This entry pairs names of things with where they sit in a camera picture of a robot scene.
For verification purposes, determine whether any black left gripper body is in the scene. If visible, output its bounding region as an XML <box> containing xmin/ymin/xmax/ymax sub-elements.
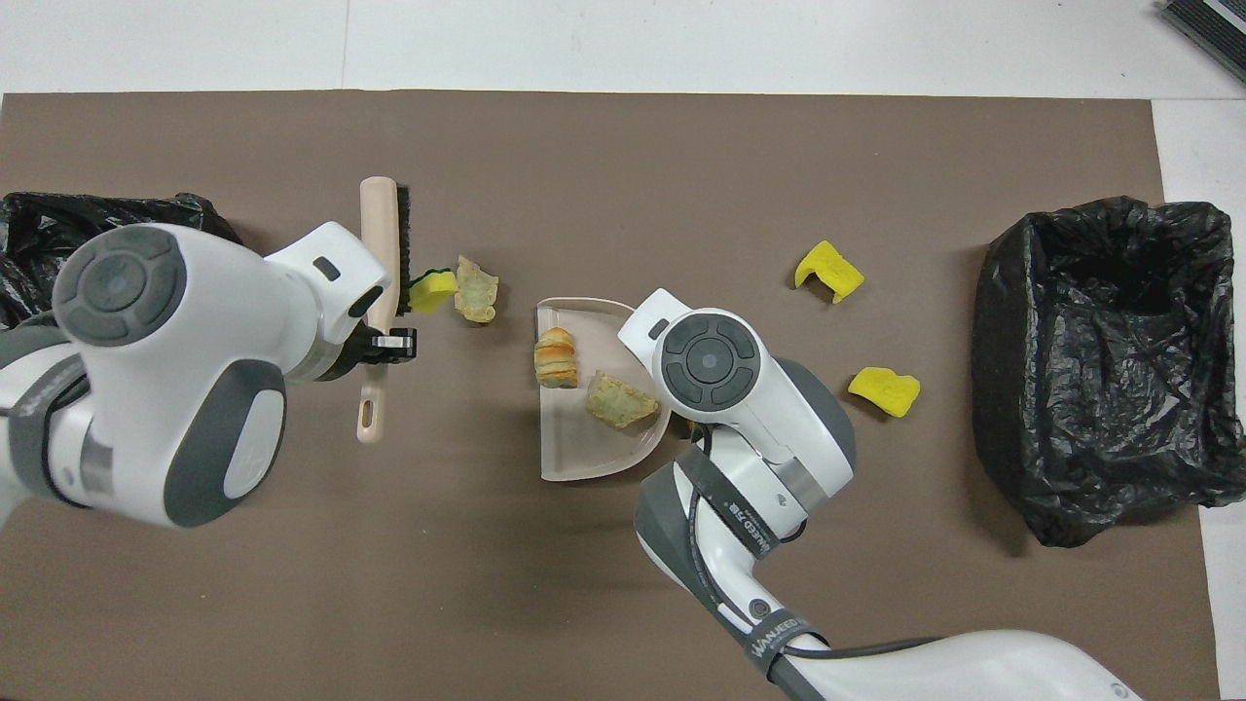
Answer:
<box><xmin>321</xmin><ymin>326</ymin><xmax>377</xmax><ymax>383</ymax></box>

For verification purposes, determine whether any yellow and green sponge piece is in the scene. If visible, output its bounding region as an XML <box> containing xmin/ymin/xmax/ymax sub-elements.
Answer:
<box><xmin>407</xmin><ymin>268</ymin><xmax>459</xmax><ymax>314</ymax></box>

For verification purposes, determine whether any small pale bread chunk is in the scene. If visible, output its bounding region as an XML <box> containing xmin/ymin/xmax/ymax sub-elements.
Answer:
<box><xmin>455</xmin><ymin>255</ymin><xmax>500</xmax><ymax>324</ymax></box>

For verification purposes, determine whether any beige brush with black bristles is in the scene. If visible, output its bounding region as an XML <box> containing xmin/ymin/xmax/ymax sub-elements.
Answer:
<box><xmin>355</xmin><ymin>176</ymin><xmax>413</xmax><ymax>446</ymax></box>

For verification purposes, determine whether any orange striped bread slice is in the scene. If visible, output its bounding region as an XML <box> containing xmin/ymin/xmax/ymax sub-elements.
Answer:
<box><xmin>533</xmin><ymin>327</ymin><xmax>579</xmax><ymax>389</ymax></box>

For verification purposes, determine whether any beige plastic dustpan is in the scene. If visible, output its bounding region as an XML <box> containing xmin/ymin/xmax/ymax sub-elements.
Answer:
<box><xmin>536</xmin><ymin>297</ymin><xmax>675</xmax><ymax>483</ymax></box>

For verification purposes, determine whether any ribbed rectangular bread piece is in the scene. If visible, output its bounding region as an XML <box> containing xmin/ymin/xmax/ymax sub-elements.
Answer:
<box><xmin>585</xmin><ymin>371</ymin><xmax>661</xmax><ymax>430</ymax></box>

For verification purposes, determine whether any notched yellow sponge piece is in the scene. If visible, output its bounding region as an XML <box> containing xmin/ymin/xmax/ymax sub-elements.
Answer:
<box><xmin>794</xmin><ymin>240</ymin><xmax>865</xmax><ymax>305</ymax></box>

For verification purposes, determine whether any rounded yellow sponge piece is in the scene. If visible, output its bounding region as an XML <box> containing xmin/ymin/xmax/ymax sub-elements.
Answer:
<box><xmin>847</xmin><ymin>366</ymin><xmax>922</xmax><ymax>419</ymax></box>

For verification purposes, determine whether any boxy black bag bin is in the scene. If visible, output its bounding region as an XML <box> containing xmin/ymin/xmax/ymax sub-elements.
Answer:
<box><xmin>0</xmin><ymin>192</ymin><xmax>244</xmax><ymax>332</ymax></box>

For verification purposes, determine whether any crumpled black bag bin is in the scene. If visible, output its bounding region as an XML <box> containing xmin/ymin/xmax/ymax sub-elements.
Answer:
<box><xmin>971</xmin><ymin>196</ymin><xmax>1246</xmax><ymax>548</ymax></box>

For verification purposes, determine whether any brown paper table mat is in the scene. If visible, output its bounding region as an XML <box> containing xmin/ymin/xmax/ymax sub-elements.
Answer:
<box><xmin>0</xmin><ymin>91</ymin><xmax>1223</xmax><ymax>701</ymax></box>

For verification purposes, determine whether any dark ribbed grey panel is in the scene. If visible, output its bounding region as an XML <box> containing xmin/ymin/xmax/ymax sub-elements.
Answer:
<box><xmin>1158</xmin><ymin>0</ymin><xmax>1246</xmax><ymax>55</ymax></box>

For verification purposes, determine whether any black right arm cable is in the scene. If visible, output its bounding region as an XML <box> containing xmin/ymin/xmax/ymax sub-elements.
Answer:
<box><xmin>686</xmin><ymin>458</ymin><xmax>970</xmax><ymax>663</ymax></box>

